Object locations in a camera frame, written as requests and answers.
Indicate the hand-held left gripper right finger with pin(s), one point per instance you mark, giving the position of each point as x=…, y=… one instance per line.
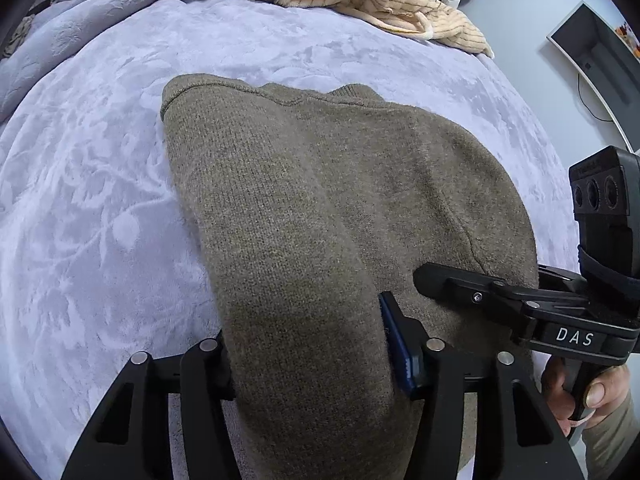
x=397, y=346

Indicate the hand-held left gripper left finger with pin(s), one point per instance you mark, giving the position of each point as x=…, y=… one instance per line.
x=207, y=366

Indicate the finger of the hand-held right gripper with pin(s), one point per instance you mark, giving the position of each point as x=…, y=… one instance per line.
x=562, y=279
x=450, y=282

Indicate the brown knit sweater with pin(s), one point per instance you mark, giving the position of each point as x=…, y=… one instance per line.
x=325, y=210

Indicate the person's right forearm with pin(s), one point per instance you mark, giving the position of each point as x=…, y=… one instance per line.
x=615, y=442

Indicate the person's right hand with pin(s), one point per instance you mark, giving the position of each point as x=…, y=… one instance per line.
x=602, y=390

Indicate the black monitor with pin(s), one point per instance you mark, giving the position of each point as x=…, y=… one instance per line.
x=595, y=45

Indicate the lilac embossed blanket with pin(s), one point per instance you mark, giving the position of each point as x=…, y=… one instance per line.
x=100, y=160

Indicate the beige crumpled cloth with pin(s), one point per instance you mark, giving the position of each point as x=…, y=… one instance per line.
x=20, y=35

